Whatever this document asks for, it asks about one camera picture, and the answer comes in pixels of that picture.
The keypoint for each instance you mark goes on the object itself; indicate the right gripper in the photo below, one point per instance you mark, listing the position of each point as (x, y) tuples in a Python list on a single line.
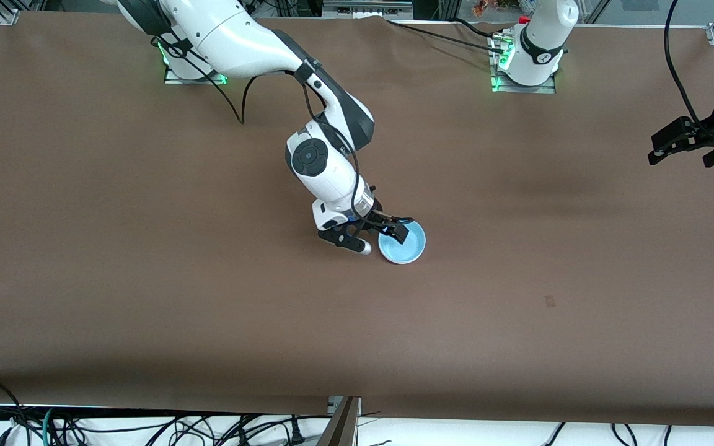
[(377, 215)]

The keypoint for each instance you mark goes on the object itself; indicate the light blue bowl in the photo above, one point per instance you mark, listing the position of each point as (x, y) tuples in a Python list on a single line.
[(411, 246)]

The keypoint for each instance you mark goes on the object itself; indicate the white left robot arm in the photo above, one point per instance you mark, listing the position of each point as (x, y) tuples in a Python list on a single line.
[(543, 37)]

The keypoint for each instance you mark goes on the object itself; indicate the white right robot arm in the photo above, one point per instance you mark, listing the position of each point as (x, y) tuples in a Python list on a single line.
[(239, 37)]

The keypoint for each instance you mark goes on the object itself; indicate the brown table cover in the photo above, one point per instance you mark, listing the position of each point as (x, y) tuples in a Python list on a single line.
[(456, 341)]

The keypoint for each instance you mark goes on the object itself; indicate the black power plug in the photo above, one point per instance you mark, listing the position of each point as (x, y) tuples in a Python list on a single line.
[(297, 432)]

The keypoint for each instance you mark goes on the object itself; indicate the orange toy figure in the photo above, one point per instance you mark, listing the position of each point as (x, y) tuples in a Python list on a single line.
[(482, 7)]

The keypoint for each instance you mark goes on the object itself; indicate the aluminium profile post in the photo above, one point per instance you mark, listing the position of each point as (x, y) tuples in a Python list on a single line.
[(341, 427)]

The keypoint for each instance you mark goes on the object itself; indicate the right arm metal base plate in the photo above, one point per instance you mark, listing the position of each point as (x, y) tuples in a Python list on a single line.
[(177, 78)]

